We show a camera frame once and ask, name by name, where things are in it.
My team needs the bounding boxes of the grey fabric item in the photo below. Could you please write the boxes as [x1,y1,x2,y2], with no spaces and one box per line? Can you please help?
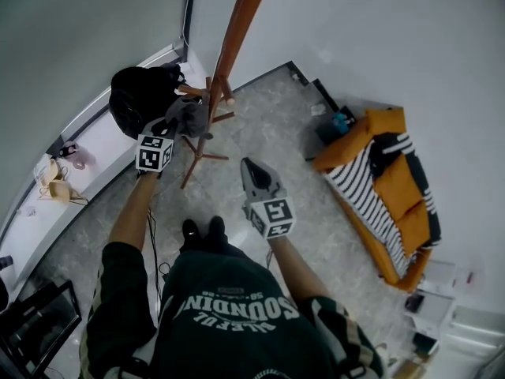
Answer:
[165,96,211,138]

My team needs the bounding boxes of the black white striped blanket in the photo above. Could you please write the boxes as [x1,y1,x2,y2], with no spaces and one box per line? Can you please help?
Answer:
[325,139,413,278]

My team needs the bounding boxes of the black garment with white stripes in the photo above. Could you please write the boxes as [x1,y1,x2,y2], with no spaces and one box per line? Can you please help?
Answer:
[369,131,442,249]

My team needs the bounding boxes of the person's right forearm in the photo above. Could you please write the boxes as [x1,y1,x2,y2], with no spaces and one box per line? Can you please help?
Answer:
[267,235,335,304]

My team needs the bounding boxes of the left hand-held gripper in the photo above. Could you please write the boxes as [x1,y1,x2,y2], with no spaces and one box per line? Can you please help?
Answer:
[136,116,179,173]

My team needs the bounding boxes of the black cable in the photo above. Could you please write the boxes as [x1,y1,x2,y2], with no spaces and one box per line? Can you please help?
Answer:
[146,207,171,323]

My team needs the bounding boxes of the black framed box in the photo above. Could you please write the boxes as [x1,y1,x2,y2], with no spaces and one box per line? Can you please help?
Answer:
[0,279,83,379]

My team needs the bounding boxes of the person's black shoe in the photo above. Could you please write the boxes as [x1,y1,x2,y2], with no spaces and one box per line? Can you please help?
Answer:
[208,216,226,244]
[181,219,203,248]

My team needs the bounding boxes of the white cardboard box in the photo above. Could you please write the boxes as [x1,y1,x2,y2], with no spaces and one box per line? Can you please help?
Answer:
[417,259,458,294]

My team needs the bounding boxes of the small black side table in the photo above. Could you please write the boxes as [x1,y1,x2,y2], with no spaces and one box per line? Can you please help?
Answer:
[304,104,358,162]

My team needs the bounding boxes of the person's left forearm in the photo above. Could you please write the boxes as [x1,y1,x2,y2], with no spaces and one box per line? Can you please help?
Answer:
[107,171,159,253]

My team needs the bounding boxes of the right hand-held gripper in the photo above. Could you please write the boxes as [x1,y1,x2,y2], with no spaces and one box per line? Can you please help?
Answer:
[240,156,297,240]

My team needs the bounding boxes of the orange sofa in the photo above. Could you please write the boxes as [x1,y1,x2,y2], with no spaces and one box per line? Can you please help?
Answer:
[312,107,434,293]

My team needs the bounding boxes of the black bag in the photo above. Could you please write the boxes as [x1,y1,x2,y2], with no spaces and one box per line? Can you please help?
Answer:
[108,63,186,138]

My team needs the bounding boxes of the brown wooden coat stand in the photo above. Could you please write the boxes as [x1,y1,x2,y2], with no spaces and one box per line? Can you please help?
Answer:
[177,0,276,190]

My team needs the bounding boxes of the beige high-heeled shoe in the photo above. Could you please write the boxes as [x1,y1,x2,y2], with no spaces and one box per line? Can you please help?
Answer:
[37,179,88,205]
[36,157,69,187]

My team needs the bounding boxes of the dark green printed t-shirt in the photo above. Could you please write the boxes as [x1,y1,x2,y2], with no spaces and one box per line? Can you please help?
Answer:
[78,241,386,379]

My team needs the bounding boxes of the person's dark trousers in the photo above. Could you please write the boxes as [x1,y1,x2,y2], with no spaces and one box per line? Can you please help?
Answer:
[179,231,248,261]

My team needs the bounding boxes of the white window ledge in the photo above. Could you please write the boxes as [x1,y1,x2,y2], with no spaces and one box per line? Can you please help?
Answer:
[0,43,198,287]

